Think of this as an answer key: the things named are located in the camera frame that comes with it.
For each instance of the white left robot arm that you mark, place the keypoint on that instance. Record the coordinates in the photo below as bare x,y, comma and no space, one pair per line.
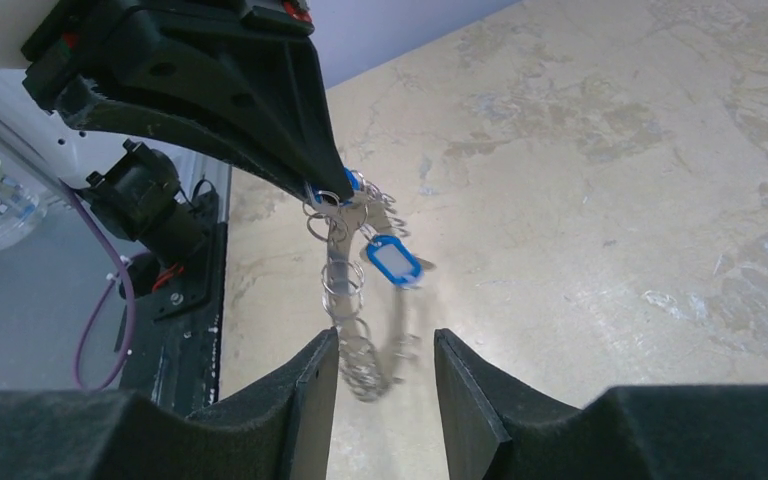
138,193

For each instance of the small blue key tag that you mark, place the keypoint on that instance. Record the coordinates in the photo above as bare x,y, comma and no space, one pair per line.
394,261

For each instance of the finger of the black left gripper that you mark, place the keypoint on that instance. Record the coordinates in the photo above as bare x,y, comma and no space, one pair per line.
238,81

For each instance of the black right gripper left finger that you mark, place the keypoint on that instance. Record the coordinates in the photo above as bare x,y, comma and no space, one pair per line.
278,427

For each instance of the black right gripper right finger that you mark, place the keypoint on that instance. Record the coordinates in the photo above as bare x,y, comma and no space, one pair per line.
497,427

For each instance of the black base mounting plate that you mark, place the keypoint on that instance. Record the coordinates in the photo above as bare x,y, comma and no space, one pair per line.
174,350

